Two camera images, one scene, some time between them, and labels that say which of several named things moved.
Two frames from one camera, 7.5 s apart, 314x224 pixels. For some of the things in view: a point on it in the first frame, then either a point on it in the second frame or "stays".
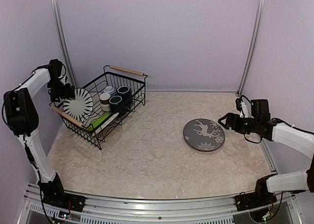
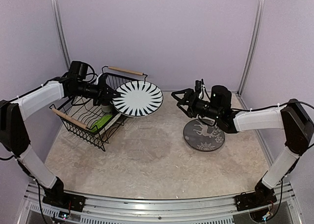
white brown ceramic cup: (104, 98) stays
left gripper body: (59, 90) to (97, 94)
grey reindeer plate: (203, 134) stays
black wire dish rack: (102, 104) stays
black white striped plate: (80, 107) to (138, 98)
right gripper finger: (228, 124) to (188, 112)
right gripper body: (251, 127) to (197, 108)
